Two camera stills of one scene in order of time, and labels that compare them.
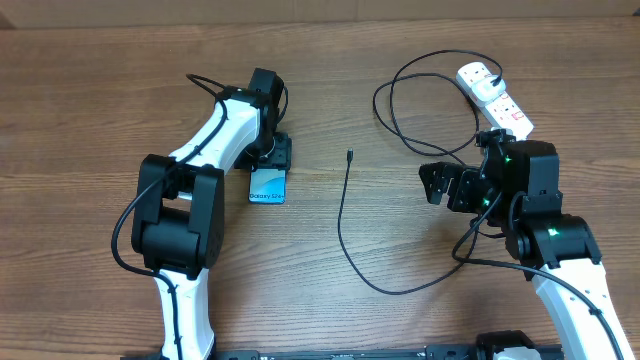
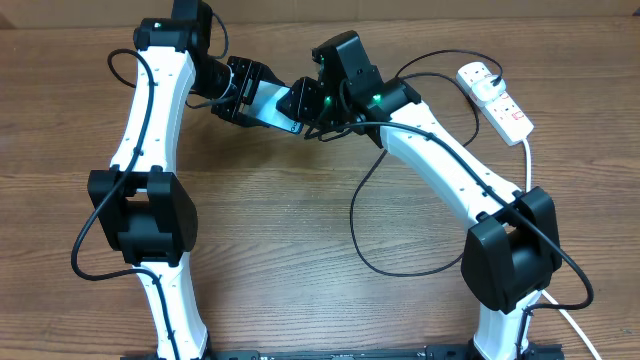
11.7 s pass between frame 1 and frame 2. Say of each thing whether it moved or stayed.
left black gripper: moved
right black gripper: moved
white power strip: stayed
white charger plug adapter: stayed
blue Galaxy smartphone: moved
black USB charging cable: moved
